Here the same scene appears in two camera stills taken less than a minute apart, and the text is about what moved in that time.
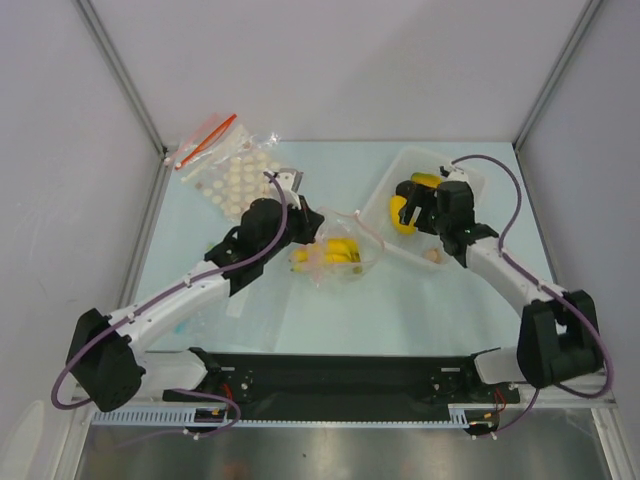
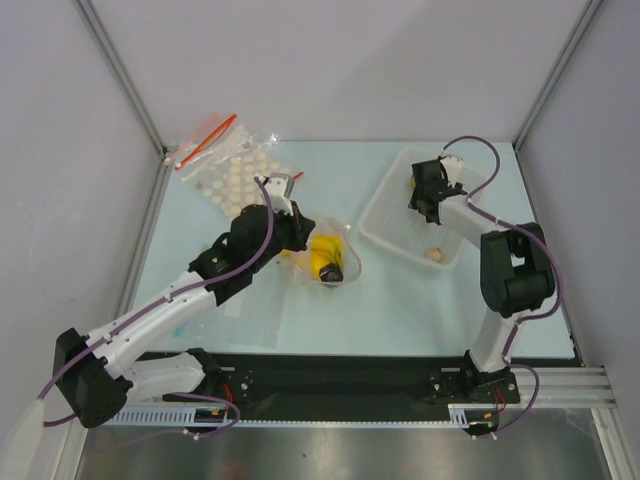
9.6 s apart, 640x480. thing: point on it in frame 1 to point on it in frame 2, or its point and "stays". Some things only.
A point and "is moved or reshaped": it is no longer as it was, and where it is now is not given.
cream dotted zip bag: (235, 178) stays
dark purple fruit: (405, 188) to (331, 273)
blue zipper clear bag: (251, 318) stays
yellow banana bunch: (338, 250) is moved or reshaped
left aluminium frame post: (103, 39) stays
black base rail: (338, 381) stays
